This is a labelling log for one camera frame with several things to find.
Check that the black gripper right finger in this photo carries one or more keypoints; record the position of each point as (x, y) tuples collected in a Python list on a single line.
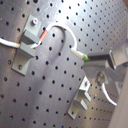
[(115, 57)]

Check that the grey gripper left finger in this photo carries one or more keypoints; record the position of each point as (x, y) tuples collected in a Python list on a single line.
[(99, 72)]

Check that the grey perforated metal board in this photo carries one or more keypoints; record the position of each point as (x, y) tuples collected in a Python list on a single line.
[(41, 98)]

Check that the large grey cable clip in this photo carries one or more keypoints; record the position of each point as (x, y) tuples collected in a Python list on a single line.
[(25, 52)]

